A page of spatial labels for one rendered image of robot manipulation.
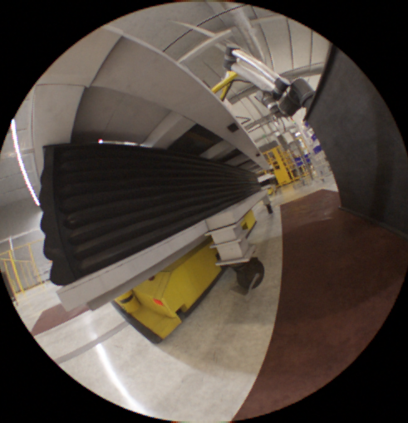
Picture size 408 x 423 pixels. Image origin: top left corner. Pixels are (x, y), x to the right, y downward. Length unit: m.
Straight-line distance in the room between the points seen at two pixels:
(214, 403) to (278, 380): 0.17
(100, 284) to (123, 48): 0.46
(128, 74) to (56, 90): 0.16
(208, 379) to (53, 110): 0.78
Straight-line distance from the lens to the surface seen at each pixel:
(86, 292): 0.34
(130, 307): 0.90
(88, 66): 0.31
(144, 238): 0.39
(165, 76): 0.36
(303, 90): 1.44
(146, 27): 9.98
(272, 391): 0.46
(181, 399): 0.53
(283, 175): 11.26
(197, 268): 0.73
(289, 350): 0.49
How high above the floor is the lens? 0.46
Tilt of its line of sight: level
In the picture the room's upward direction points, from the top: 22 degrees counter-clockwise
